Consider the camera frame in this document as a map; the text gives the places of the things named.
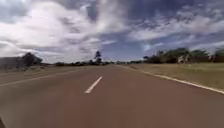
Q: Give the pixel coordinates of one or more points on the brown-grey asphalt road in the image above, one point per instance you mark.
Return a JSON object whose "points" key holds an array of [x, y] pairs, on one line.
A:
{"points": [[140, 103]]}

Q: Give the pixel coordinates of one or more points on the white dashed centre line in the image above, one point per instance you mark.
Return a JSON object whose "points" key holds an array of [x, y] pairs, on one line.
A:
{"points": [[93, 85]]}

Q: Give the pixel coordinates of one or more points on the long row of trees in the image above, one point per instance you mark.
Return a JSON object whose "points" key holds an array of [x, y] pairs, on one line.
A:
{"points": [[173, 56]]}

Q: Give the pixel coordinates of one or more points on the dark broad tree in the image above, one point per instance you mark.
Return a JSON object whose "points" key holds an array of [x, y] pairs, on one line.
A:
{"points": [[31, 60]]}

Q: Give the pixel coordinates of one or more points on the white road edge line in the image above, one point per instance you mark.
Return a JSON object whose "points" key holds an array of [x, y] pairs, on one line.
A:
{"points": [[180, 81]]}

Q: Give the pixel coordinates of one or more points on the distant row of trees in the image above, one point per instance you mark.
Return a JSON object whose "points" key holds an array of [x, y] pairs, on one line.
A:
{"points": [[76, 63]]}

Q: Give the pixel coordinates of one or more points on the tall thin dark tree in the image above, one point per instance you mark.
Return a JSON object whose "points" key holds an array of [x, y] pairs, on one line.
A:
{"points": [[97, 57]]}

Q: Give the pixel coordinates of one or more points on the dry grass verge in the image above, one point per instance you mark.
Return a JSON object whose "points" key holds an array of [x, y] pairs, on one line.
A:
{"points": [[193, 71], [30, 69]]}

